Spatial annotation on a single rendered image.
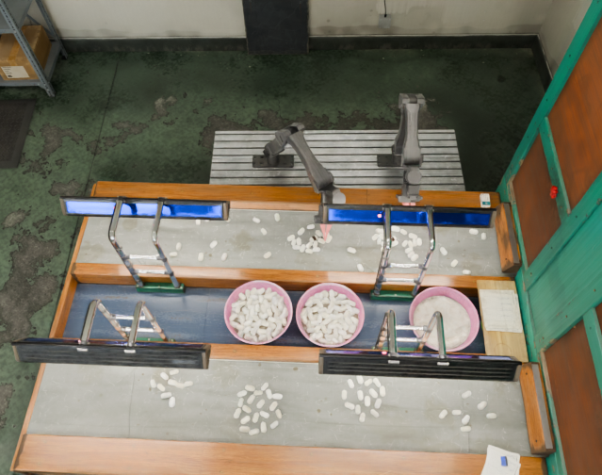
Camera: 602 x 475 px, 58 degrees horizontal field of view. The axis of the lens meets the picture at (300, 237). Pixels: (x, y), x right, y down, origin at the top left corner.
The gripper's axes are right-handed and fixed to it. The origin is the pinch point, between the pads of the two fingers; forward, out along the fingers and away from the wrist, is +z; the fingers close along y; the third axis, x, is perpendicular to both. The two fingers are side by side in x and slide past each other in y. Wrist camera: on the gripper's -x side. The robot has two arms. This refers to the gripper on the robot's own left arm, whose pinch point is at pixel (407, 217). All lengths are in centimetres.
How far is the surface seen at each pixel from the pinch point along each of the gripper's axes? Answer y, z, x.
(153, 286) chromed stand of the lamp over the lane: -105, 31, -13
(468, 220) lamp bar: 16.8, -4.0, -31.2
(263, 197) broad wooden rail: -62, -5, 11
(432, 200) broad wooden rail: 12.3, -6.2, 11.8
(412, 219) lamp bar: -3.4, -3.6, -31.1
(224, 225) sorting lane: -78, 7, 4
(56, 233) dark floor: -193, 28, 84
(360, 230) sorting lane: -19.3, 6.9, 3.8
